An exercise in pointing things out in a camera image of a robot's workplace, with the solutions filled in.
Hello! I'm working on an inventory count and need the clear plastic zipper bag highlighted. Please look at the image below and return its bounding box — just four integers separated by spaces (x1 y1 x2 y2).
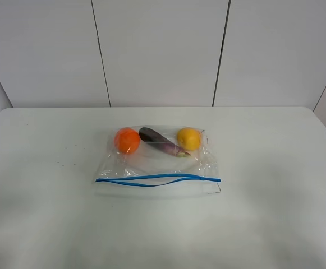
94 125 222 198

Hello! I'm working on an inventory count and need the purple eggplant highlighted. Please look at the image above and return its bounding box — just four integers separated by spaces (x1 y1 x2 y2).
138 127 191 157

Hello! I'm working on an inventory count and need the yellow lemon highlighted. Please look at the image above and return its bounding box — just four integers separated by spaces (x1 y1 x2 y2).
177 127 201 151

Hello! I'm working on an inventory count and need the orange fruit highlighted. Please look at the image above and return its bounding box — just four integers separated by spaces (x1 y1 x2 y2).
114 127 141 154

